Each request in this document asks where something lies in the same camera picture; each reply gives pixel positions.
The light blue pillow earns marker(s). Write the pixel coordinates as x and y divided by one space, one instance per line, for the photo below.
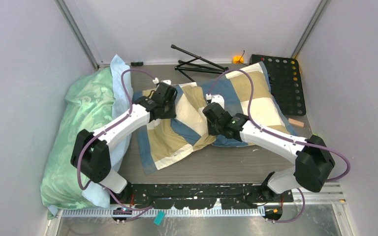
120 91

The small black clip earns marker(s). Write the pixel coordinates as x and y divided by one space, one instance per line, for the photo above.
137 63

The blue beige checkered pillow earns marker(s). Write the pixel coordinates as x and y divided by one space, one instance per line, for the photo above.
167 141

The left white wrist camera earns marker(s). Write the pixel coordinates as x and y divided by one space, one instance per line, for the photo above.
156 81

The tan wooden block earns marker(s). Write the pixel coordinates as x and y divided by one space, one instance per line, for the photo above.
296 123

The black folding tripod stand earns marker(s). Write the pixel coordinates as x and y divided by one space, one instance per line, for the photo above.
196 64

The green patterned pillow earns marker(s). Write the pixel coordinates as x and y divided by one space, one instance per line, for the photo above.
89 106

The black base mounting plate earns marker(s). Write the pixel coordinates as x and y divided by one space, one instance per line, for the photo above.
193 196

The aluminium slotted rail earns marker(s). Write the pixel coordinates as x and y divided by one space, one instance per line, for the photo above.
330 194

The teal tape piece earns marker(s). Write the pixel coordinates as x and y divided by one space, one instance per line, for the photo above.
159 218

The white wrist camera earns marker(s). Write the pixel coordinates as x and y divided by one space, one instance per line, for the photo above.
215 99
156 81

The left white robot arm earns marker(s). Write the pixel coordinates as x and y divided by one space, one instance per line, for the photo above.
91 152

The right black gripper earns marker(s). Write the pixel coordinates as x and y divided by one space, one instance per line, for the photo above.
211 131

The orange small block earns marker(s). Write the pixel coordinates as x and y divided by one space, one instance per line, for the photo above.
238 59

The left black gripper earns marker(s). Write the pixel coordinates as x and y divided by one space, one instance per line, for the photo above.
171 114

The black perforated board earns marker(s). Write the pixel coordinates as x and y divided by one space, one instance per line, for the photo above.
285 83

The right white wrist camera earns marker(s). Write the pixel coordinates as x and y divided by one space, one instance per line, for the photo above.
215 99

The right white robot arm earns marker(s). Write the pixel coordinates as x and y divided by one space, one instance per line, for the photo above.
312 162

